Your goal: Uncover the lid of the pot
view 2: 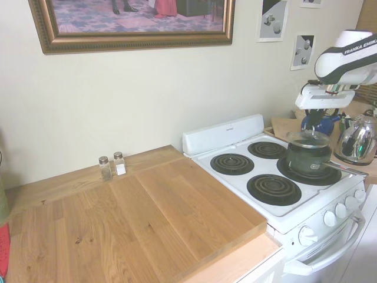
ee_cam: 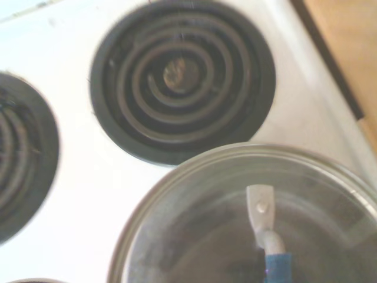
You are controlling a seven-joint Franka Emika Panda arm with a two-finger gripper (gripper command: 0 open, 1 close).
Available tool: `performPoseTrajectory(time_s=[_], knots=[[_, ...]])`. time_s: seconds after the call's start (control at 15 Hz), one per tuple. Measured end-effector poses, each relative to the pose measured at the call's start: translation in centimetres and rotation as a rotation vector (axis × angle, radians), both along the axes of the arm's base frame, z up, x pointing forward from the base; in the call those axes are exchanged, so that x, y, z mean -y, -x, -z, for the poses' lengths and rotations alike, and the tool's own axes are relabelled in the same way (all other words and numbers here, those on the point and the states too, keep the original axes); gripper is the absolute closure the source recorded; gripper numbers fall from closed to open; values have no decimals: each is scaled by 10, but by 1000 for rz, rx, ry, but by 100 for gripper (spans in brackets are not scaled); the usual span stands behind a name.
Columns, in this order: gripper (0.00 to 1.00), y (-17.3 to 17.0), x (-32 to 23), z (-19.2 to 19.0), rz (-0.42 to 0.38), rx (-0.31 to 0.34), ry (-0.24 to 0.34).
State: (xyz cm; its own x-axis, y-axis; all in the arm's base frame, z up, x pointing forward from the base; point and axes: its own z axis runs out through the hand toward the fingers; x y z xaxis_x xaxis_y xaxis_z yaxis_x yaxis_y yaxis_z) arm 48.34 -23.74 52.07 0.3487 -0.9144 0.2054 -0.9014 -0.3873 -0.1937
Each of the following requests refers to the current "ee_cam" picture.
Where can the rusty coil heating element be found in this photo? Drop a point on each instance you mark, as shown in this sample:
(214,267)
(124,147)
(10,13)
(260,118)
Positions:
(165,100)
(21,141)

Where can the round metal pan rim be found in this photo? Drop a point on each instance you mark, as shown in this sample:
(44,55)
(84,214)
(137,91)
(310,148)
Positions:
(32,280)

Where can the white electric stove top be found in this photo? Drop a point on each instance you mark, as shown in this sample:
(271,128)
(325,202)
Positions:
(73,191)

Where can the wooden kitchen counter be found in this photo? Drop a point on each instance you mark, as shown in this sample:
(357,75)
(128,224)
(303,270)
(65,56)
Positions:
(353,44)

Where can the stainless steel pot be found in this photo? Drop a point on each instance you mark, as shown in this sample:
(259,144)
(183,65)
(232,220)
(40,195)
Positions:
(364,176)

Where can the black coil burner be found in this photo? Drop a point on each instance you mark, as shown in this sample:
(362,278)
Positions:
(101,88)
(48,147)

